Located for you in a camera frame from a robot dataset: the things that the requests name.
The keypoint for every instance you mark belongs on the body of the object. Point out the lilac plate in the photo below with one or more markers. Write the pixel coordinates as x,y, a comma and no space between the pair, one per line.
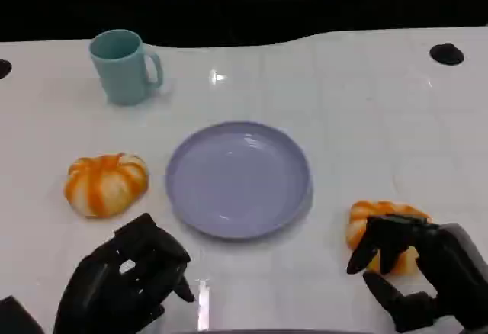
238,181

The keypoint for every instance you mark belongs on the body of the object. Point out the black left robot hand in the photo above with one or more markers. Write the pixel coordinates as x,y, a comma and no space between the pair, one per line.
110,284

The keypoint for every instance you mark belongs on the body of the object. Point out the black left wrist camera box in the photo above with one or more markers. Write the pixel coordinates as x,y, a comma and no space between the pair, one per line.
17,318

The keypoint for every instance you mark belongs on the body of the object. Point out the orange white toy bread roll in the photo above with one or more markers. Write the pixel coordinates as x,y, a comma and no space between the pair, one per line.
104,185
368,210

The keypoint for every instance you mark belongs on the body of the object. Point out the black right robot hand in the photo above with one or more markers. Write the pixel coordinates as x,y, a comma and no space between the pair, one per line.
453,261

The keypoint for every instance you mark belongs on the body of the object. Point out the pale green mug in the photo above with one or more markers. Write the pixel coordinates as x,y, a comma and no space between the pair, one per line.
120,78

